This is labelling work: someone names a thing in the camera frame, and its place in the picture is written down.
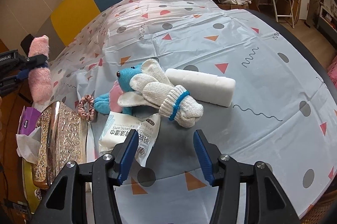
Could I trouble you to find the blue plush toy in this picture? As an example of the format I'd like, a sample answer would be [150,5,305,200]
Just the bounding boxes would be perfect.
[94,64,142,115]

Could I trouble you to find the pink towel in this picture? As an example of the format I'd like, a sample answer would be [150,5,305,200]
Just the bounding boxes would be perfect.
[28,35,52,104]

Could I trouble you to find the ornate gold tissue box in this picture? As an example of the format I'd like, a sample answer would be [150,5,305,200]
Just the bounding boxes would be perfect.
[32,102,88,190]

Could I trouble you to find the patterned plastic tablecloth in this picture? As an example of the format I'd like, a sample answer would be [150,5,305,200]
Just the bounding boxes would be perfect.
[51,0,336,217]

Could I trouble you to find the wet wipes pack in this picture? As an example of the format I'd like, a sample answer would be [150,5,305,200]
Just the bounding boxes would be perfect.
[98,112,160,167]

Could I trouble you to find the white knit gloves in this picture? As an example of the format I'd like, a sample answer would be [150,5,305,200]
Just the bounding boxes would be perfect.
[118,59,203,128]

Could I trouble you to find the gold metal tray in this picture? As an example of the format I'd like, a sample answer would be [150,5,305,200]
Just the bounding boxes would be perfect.
[22,159,42,214]

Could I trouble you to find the striped pink scrunchie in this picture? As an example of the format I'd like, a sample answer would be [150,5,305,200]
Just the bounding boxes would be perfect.
[78,94,96,122]

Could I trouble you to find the purple tissue box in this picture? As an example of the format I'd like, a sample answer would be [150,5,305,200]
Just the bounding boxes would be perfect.
[17,107,41,136]

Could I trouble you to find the white sponge block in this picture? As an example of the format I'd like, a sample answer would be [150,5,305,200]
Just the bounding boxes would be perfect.
[165,69,236,107]

